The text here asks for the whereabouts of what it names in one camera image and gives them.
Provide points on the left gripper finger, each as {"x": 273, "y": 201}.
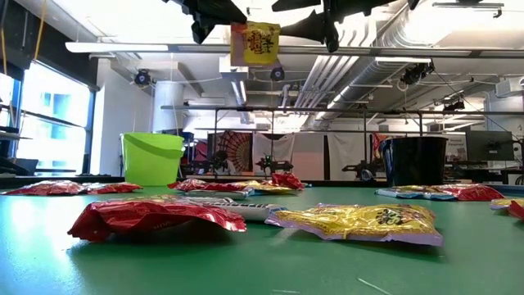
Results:
{"x": 221, "y": 5}
{"x": 229, "y": 17}

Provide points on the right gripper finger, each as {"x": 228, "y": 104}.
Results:
{"x": 309, "y": 26}
{"x": 299, "y": 5}

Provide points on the yellow Sour Patch candy pack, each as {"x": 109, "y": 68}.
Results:
{"x": 258, "y": 45}
{"x": 348, "y": 223}
{"x": 266, "y": 187}
{"x": 505, "y": 203}
{"x": 413, "y": 188}

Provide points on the red Skittles candy pack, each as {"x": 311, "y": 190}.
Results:
{"x": 192, "y": 185}
{"x": 227, "y": 187}
{"x": 518, "y": 211}
{"x": 288, "y": 181}
{"x": 114, "y": 188}
{"x": 143, "y": 217}
{"x": 45, "y": 188}
{"x": 471, "y": 192}

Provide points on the long white light bar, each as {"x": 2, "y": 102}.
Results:
{"x": 163, "y": 48}

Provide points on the black hanging spotlight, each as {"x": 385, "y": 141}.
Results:
{"x": 277, "y": 74}
{"x": 142, "y": 78}

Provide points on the red patterned tapestry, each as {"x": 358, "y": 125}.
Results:
{"x": 237, "y": 147}

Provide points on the white hanging cloth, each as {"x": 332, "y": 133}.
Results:
{"x": 348, "y": 149}
{"x": 266, "y": 143}
{"x": 309, "y": 155}

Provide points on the lime green plastic bucket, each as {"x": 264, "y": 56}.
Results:
{"x": 151, "y": 164}

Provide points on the black plastic bucket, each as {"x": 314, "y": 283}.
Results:
{"x": 413, "y": 164}

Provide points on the large bright window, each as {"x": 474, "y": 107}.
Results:
{"x": 53, "y": 123}

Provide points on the black background monitor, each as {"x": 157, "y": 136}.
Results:
{"x": 489, "y": 145}

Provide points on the black metal rack frame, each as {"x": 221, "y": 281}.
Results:
{"x": 245, "y": 108}

